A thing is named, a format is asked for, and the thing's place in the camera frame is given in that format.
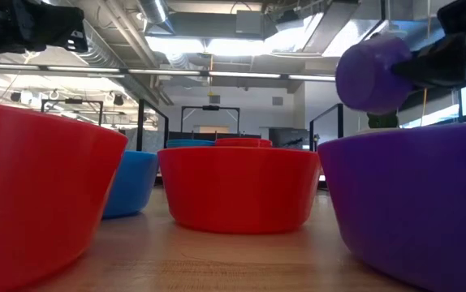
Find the green cactus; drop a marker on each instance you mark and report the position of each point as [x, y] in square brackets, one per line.
[383, 121]

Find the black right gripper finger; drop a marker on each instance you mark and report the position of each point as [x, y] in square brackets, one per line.
[440, 65]

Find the grey storage cabinet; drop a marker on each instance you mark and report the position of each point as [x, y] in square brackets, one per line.
[286, 138]

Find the corrugated silver duct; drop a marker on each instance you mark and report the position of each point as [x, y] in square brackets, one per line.
[99, 52]

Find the grey ceiling box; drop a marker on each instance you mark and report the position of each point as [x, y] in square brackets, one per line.
[249, 22]

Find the silver round ventilation duct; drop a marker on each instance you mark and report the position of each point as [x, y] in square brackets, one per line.
[156, 14]

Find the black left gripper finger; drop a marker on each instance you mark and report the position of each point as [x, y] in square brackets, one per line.
[58, 24]

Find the blue mini bowl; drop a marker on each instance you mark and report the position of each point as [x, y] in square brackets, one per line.
[188, 140]
[188, 144]
[131, 182]

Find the black gantry frame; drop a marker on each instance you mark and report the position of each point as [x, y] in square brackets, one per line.
[210, 108]

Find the purple mini bowl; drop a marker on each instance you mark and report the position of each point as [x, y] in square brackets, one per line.
[367, 77]
[419, 203]

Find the red mini bowl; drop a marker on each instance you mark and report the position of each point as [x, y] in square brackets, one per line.
[241, 139]
[237, 190]
[241, 144]
[34, 194]

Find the square wall vent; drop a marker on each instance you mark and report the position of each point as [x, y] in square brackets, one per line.
[277, 101]
[214, 99]

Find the black spotlight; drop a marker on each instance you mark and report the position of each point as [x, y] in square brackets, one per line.
[118, 100]

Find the bright ceiling light panel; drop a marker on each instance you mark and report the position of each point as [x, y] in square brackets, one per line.
[225, 46]

